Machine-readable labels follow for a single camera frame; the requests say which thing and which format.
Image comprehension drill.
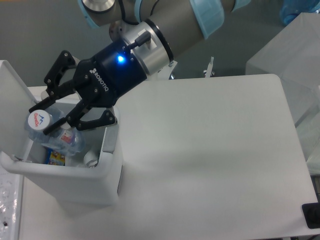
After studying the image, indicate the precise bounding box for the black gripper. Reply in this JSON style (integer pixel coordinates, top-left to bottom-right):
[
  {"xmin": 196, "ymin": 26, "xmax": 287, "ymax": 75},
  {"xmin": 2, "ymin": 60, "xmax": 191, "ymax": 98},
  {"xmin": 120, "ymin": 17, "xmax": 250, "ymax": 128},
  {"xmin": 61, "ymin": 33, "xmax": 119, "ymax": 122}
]
[{"xmin": 28, "ymin": 39, "xmax": 147, "ymax": 135}]

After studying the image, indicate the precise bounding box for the clear plastic water bottle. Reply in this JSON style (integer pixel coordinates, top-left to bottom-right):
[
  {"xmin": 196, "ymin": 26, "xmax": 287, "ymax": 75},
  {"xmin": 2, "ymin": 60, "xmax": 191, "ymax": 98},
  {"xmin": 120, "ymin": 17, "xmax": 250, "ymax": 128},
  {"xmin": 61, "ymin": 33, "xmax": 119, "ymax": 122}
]
[{"xmin": 24, "ymin": 106, "xmax": 86, "ymax": 157}]

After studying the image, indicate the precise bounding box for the white tissue wrapper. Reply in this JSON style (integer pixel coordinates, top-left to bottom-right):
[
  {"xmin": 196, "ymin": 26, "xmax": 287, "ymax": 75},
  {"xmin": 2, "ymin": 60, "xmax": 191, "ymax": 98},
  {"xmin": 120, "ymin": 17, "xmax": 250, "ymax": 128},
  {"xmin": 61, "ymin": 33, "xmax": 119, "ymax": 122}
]
[{"xmin": 75, "ymin": 149, "xmax": 100, "ymax": 168}]

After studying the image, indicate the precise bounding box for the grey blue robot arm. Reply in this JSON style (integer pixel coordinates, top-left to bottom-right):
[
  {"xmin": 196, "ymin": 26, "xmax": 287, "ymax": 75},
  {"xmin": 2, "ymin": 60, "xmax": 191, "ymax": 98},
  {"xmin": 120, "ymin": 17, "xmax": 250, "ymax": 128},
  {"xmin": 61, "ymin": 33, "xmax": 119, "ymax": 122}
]
[{"xmin": 31, "ymin": 0, "xmax": 248, "ymax": 135}]

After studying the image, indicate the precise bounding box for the white trash can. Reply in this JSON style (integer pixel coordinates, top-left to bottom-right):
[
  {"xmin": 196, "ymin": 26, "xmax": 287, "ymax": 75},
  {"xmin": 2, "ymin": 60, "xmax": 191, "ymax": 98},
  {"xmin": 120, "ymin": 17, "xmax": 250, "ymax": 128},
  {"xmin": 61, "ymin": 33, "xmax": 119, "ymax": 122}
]
[{"xmin": 0, "ymin": 87, "xmax": 124, "ymax": 207}]

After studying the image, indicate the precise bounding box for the white trash can lid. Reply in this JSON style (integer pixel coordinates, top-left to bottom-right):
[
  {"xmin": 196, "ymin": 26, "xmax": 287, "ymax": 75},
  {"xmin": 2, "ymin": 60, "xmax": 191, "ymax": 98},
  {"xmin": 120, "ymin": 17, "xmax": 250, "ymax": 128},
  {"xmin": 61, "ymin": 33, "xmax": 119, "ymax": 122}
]
[{"xmin": 0, "ymin": 60, "xmax": 47, "ymax": 164}]

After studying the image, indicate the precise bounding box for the blue snack packet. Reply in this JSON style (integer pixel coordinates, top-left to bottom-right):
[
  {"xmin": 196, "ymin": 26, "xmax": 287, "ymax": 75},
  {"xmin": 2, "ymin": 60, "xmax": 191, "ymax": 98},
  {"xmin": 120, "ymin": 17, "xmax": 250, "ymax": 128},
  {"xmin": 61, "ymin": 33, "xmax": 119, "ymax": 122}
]
[{"xmin": 45, "ymin": 148, "xmax": 66, "ymax": 166}]

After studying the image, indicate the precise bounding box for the blue water jug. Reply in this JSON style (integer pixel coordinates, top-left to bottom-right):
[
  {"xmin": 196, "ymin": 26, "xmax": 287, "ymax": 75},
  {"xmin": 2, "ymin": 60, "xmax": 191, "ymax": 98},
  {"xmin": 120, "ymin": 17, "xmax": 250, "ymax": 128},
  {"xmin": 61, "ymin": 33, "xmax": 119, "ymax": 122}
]
[{"xmin": 279, "ymin": 0, "xmax": 320, "ymax": 26}]

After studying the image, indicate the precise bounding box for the black device at edge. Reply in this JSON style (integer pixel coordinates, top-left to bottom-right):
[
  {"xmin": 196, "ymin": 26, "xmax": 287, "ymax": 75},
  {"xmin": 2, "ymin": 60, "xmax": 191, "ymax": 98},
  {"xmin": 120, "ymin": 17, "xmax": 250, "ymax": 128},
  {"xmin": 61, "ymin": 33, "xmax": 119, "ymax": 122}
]
[{"xmin": 301, "ymin": 202, "xmax": 320, "ymax": 229}]

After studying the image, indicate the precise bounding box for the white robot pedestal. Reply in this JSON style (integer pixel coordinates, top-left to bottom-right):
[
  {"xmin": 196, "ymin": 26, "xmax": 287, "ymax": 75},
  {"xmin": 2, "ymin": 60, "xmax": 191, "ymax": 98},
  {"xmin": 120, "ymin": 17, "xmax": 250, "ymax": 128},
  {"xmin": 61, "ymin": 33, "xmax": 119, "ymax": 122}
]
[{"xmin": 149, "ymin": 56, "xmax": 216, "ymax": 82}]

